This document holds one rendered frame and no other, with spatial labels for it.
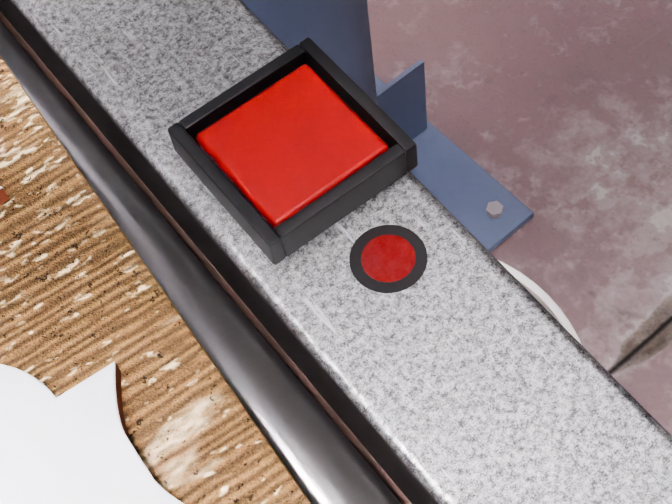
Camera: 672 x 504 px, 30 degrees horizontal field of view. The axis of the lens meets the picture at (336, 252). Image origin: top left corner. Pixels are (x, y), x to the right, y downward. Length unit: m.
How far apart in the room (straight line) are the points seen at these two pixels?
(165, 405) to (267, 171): 0.11
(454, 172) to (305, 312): 1.12
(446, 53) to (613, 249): 0.37
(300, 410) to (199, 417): 0.04
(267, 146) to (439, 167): 1.10
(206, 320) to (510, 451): 0.13
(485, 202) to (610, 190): 0.16
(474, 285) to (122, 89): 0.19
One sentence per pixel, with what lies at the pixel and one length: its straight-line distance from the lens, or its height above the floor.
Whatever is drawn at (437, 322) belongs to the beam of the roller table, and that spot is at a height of 0.91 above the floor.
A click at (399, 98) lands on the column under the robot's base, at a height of 0.12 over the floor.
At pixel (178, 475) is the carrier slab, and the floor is 0.94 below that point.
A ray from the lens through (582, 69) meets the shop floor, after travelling 1.73.
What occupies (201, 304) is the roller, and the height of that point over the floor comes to 0.92.
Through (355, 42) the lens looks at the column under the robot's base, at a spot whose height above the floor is 0.39.
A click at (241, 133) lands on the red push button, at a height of 0.93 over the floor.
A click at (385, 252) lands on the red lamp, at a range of 0.51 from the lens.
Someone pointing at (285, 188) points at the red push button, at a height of 0.93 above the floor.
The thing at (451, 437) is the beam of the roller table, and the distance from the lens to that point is 0.48.
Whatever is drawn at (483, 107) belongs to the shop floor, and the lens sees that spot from 1.69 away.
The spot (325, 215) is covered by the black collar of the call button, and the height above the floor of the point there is 0.93.
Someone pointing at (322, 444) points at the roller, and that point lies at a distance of 0.48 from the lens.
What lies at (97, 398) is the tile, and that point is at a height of 0.95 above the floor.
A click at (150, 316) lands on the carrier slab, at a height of 0.94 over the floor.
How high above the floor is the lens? 1.36
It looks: 60 degrees down
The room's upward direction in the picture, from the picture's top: 10 degrees counter-clockwise
